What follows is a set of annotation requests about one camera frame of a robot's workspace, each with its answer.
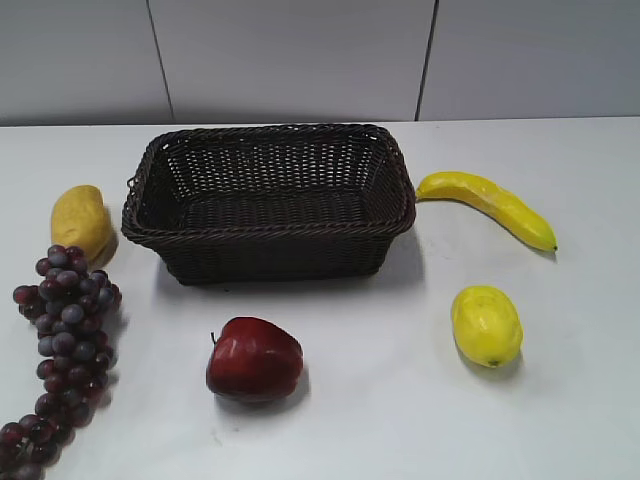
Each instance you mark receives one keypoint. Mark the purple grape bunch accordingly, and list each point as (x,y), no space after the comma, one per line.
(68,309)

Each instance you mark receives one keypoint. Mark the bright yellow lemon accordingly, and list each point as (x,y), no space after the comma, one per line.
(486,326)

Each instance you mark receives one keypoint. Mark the dark woven wicker basket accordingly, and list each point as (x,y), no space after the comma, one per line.
(270,203)

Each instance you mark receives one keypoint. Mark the yellow banana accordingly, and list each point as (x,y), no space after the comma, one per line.
(489,198)

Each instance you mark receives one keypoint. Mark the red apple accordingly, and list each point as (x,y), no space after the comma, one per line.
(254,361)

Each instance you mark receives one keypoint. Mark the dull yellow mango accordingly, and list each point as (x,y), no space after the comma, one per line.
(80,218)

